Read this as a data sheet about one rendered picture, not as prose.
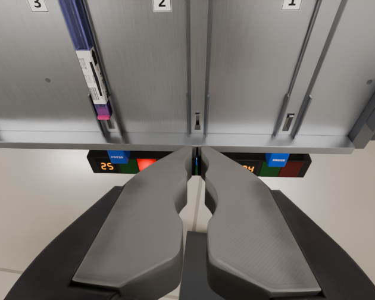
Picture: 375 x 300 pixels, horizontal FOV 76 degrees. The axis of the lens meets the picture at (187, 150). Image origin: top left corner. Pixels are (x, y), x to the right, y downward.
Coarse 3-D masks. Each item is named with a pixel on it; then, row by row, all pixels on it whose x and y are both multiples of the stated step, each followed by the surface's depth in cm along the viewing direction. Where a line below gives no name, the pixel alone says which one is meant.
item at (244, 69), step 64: (0, 0) 21; (128, 0) 21; (192, 0) 20; (256, 0) 20; (320, 0) 20; (0, 64) 25; (64, 64) 25; (128, 64) 25; (192, 64) 24; (256, 64) 24; (320, 64) 24; (0, 128) 32; (64, 128) 31; (128, 128) 31; (192, 128) 30; (256, 128) 30; (320, 128) 30
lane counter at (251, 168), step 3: (240, 162) 36; (243, 162) 36; (246, 162) 36; (249, 162) 36; (252, 162) 36; (255, 162) 36; (258, 162) 36; (243, 165) 37; (246, 165) 37; (249, 165) 37; (252, 165) 37; (255, 165) 36; (249, 168) 37; (252, 168) 37; (255, 168) 37; (252, 171) 38; (255, 171) 38
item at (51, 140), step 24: (0, 144) 31; (24, 144) 31; (48, 144) 31; (72, 144) 30; (96, 144) 30; (120, 144) 30; (144, 144) 30; (168, 144) 30; (192, 144) 30; (216, 144) 30; (240, 144) 30; (264, 144) 29; (288, 144) 29; (312, 144) 29; (336, 144) 29
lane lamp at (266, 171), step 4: (264, 164) 36; (264, 168) 37; (268, 168) 37; (272, 168) 37; (276, 168) 37; (260, 172) 38; (264, 172) 37; (268, 172) 37; (272, 172) 37; (276, 172) 37; (260, 176) 38; (264, 176) 38; (268, 176) 38; (272, 176) 38; (276, 176) 38
